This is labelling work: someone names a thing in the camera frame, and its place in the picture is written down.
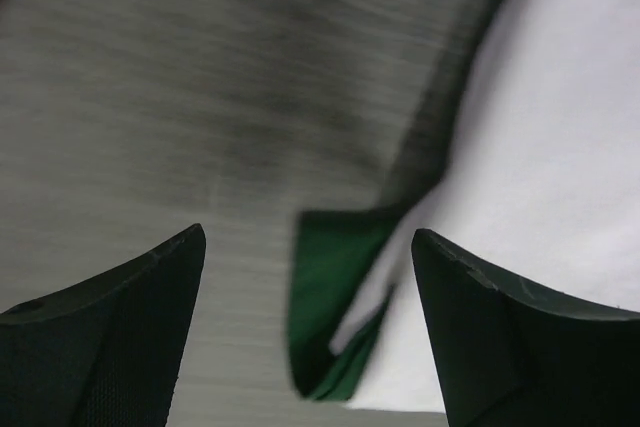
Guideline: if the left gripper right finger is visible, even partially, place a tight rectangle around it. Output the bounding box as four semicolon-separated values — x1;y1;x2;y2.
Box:
411;230;639;427

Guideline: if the white green printed t-shirt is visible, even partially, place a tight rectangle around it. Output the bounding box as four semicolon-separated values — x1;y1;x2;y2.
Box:
286;0;639;418

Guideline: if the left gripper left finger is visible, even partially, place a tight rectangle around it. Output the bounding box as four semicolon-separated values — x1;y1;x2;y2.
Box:
1;224;206;427

